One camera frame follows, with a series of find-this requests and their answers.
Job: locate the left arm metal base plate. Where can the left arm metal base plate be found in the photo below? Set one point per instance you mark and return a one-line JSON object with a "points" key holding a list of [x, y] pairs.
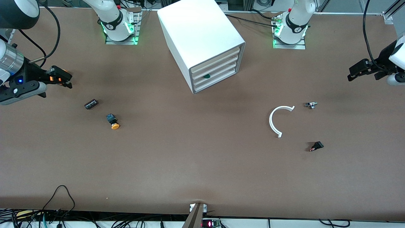
{"points": [[300, 46]]}

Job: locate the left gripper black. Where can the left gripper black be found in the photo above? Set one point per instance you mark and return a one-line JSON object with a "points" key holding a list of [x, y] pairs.
{"points": [[380, 64]]}

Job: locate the white semicircular plastic bracket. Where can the white semicircular plastic bracket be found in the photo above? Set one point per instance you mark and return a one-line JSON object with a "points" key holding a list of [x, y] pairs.
{"points": [[271, 118]]}

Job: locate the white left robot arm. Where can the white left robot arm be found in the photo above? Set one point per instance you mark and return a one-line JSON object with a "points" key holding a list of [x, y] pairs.
{"points": [[295, 22]]}

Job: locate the black cylindrical capacitor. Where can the black cylindrical capacitor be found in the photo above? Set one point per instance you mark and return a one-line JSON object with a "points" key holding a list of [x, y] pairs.
{"points": [[91, 104]]}

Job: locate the circuit board with red display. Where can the circuit board with red display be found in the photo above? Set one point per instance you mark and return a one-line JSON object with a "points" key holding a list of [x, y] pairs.
{"points": [[210, 223]]}

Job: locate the green push button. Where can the green push button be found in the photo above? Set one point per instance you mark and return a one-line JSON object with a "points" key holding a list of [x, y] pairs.
{"points": [[206, 76]]}

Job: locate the brown camera mount post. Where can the brown camera mount post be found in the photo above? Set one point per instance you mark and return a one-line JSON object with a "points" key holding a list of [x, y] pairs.
{"points": [[193, 218]]}

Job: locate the chrome valve fitting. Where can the chrome valve fitting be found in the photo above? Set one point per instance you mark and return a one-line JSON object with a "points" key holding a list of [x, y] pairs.
{"points": [[311, 104]]}

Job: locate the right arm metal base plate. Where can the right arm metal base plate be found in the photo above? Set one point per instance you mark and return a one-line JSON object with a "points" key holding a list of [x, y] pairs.
{"points": [[109, 40]]}

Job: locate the yellow mushroom push button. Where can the yellow mushroom push button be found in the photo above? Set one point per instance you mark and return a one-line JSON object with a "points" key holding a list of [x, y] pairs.
{"points": [[113, 122]]}

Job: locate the aluminium frame profile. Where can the aluminium frame profile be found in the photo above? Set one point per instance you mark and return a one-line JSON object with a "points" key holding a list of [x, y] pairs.
{"points": [[390, 15]]}

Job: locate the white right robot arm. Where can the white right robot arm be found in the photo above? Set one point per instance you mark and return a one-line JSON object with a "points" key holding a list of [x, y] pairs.
{"points": [[112, 19]]}

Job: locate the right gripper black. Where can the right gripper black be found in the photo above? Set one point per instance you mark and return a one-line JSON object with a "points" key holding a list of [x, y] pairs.
{"points": [[34, 72]]}

